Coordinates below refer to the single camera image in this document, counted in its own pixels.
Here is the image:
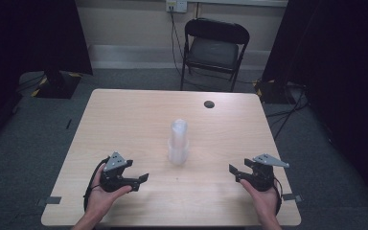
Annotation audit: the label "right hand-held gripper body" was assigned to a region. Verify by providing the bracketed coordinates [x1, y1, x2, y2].
[236, 153, 290, 193]

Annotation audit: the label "black folding chair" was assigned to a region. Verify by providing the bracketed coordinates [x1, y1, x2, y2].
[179, 17, 251, 93]

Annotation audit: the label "stack of clear plastic cups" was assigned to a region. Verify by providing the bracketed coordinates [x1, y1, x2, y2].
[167, 118, 191, 167]

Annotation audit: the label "left hand-held gripper cable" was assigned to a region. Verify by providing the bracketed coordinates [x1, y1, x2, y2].
[82, 156, 110, 213]

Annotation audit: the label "right hand-held gripper cable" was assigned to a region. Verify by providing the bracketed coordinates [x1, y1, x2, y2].
[272, 176, 284, 217]

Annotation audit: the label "black stand base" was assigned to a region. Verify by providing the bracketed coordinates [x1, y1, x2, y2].
[31, 69, 83, 100]
[254, 77, 303, 105]

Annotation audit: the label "black floor cables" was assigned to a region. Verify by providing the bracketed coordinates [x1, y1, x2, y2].
[265, 81, 311, 141]

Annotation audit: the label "white wall socket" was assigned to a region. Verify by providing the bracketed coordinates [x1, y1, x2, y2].
[165, 0, 189, 14]

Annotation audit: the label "grey tape strip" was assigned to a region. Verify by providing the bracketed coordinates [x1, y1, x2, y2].
[282, 193, 303, 203]
[35, 195, 62, 207]

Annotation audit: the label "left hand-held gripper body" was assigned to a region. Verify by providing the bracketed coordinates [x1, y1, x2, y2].
[100, 151, 141, 194]

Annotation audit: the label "person's right hand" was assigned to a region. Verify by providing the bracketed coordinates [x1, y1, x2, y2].
[239, 178, 282, 225]

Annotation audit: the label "hand-held gripper cable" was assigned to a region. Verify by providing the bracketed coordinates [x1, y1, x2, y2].
[82, 156, 110, 213]
[272, 176, 284, 217]

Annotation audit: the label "person's left hand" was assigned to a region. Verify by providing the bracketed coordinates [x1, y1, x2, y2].
[83, 163, 134, 222]

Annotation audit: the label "dark curtain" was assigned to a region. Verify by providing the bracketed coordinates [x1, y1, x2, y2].
[261, 0, 368, 207]
[0, 0, 94, 152]

